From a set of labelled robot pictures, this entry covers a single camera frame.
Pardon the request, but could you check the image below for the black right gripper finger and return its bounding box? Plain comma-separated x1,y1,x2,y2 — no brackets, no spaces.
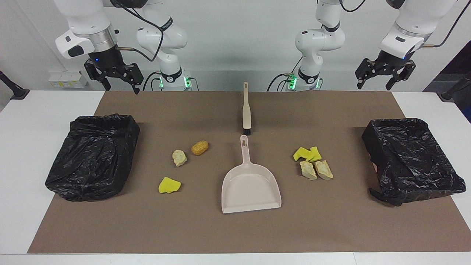
123,63,144,95
84,61,111,91

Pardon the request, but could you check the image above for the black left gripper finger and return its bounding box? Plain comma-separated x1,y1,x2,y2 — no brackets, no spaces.
355,59,383,89
386,61,416,91

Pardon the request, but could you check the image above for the small beige bread chunk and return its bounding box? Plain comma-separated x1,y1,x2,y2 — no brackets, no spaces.
172,149,188,167

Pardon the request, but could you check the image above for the brown peanut shaped toy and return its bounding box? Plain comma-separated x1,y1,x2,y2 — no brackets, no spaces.
191,141,209,156

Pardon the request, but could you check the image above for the yellow sponge piece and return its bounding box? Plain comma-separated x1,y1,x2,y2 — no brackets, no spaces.
293,147,315,162
158,177,181,194

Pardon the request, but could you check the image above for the beige bread chunk orange crust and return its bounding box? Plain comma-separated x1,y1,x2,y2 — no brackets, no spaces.
314,160,334,180

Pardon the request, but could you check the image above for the beige brush with black bristles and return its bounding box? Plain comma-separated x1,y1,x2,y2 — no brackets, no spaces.
242,82,252,135

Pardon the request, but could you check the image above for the beige plastic dustpan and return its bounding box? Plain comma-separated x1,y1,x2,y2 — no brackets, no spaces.
221,135,282,214

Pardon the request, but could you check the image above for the black bag lined bin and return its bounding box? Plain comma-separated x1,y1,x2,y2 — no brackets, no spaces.
45,113,141,202
361,118,467,206

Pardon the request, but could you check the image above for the black stand foot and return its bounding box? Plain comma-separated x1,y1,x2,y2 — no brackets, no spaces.
0,71,30,100
437,73,471,102

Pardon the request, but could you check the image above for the dark background panel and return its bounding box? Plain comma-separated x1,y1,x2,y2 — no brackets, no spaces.
422,40,471,124

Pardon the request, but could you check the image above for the brown table mat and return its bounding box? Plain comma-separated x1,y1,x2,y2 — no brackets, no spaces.
28,91,471,254

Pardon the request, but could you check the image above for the black arm base cable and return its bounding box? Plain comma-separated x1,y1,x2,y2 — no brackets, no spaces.
142,71,163,91
267,73,295,91

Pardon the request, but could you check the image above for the white wall socket box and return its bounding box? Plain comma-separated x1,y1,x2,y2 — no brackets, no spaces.
49,71,89,89

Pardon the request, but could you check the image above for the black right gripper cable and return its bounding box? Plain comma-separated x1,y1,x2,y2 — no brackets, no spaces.
110,0,164,62

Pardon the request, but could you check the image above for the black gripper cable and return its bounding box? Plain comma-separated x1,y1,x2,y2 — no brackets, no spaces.
110,0,164,62
422,0,464,48

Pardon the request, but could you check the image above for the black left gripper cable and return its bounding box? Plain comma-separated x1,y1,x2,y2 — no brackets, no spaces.
422,0,464,48

